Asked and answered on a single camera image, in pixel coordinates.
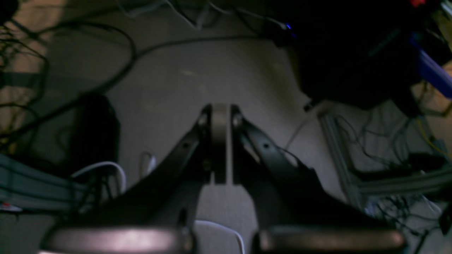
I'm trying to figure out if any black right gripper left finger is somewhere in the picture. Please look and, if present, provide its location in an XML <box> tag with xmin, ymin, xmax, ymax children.
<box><xmin>39</xmin><ymin>104</ymin><xmax>213</xmax><ymax>254</ymax></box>

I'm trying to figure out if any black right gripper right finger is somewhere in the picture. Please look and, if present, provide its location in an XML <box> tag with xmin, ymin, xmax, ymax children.
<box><xmin>231</xmin><ymin>105</ymin><xmax>406</xmax><ymax>254</ymax></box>

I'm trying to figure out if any white cable on floor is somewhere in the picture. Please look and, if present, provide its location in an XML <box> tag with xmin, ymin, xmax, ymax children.
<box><xmin>71</xmin><ymin>161</ymin><xmax>127</xmax><ymax>194</ymax></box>

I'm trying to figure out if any aluminium frame rail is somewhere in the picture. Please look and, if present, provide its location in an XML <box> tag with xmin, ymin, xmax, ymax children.
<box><xmin>319</xmin><ymin>115</ymin><xmax>452</xmax><ymax>210</ymax></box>

